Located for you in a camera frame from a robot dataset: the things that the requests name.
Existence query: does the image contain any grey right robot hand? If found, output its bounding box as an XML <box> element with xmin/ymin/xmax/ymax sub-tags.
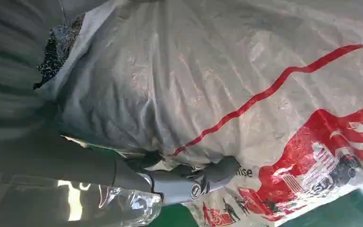
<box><xmin>0</xmin><ymin>124</ymin><xmax>242</xmax><ymax>227</ymax></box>

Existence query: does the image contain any green crate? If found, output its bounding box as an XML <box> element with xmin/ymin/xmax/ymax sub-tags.
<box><xmin>87</xmin><ymin>145</ymin><xmax>363</xmax><ymax>227</ymax></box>

